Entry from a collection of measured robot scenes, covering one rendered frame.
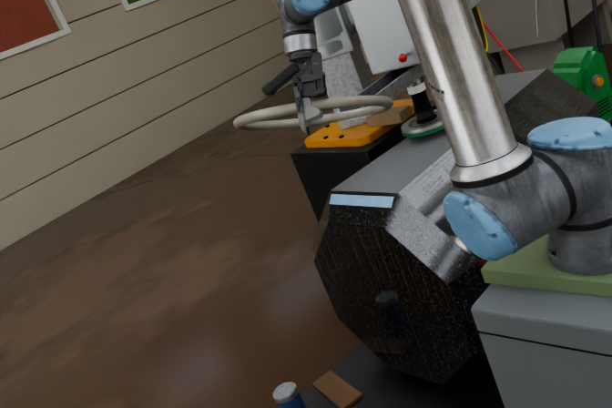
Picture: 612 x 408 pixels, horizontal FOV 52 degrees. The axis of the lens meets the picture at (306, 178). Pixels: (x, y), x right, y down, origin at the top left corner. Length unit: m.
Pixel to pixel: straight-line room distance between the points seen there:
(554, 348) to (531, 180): 0.35
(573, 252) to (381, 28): 1.31
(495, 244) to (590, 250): 0.23
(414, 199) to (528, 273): 0.81
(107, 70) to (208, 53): 1.56
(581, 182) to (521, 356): 0.38
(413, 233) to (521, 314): 0.82
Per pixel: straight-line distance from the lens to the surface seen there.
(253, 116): 1.77
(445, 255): 2.06
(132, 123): 8.50
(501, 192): 1.14
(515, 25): 5.31
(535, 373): 1.41
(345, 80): 3.16
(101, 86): 8.38
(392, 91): 2.24
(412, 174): 2.21
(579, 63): 3.98
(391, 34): 2.38
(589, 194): 1.25
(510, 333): 1.37
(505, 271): 1.40
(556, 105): 2.78
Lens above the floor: 1.60
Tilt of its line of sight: 18 degrees down
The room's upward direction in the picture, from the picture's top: 22 degrees counter-clockwise
